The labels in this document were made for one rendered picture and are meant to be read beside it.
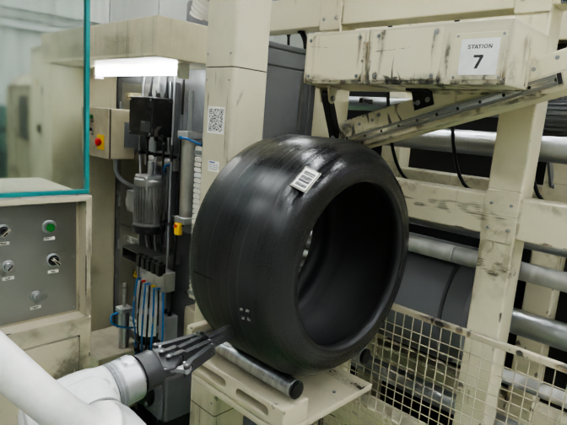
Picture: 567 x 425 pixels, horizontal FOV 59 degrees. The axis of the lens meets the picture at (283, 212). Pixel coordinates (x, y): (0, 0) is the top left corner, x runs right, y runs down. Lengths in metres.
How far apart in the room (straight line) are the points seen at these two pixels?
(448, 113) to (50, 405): 1.13
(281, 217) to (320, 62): 0.63
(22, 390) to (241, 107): 0.92
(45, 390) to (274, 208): 0.53
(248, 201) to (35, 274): 0.75
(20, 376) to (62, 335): 0.86
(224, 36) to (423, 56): 0.53
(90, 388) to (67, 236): 0.73
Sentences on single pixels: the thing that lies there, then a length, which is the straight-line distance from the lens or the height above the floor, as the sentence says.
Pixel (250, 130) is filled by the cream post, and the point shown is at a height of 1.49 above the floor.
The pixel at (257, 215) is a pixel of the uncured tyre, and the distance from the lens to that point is 1.04.
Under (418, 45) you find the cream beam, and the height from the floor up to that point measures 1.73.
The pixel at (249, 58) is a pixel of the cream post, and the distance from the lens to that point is 1.43.
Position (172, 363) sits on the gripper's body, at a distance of 1.05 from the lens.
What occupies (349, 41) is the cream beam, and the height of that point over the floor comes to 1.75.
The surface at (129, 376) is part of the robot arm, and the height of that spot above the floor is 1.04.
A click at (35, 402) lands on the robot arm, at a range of 0.79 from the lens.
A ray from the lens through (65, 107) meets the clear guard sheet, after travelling 1.53.
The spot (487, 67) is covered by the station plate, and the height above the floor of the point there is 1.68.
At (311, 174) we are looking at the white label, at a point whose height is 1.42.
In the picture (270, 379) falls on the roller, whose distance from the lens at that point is 1.28.
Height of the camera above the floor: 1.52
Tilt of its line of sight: 10 degrees down
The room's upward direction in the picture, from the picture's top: 4 degrees clockwise
